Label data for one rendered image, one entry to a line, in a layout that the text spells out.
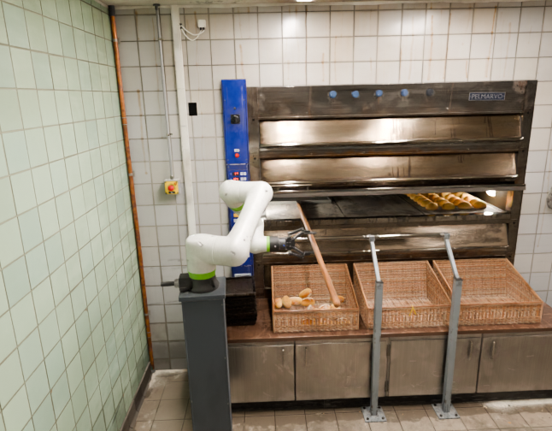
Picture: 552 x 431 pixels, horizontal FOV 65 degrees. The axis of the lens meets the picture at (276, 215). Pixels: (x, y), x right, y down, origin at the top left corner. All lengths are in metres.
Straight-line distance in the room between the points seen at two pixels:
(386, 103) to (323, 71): 0.48
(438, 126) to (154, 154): 1.95
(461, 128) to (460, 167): 0.26
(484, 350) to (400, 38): 2.08
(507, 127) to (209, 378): 2.52
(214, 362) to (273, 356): 0.82
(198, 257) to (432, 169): 1.89
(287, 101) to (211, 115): 0.52
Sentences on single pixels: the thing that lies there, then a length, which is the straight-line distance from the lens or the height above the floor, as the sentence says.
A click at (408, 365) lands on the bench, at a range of 3.11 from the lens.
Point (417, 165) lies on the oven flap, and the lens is 3.21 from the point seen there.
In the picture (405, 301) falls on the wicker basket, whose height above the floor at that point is 0.59.
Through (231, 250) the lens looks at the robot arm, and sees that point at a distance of 1.87.
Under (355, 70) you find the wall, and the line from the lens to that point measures 3.04.
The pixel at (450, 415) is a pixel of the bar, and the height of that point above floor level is 0.01.
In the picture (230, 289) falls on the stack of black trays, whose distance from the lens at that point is 2.96.
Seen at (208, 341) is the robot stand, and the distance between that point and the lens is 2.10.
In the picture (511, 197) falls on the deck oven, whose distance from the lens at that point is 3.56.
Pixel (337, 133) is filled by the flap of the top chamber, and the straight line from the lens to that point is 3.03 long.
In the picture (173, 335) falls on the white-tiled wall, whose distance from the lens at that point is 3.53.
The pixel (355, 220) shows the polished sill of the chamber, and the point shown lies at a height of 1.17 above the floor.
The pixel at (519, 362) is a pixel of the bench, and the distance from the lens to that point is 3.40.
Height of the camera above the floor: 2.05
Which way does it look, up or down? 15 degrees down
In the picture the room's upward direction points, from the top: 1 degrees counter-clockwise
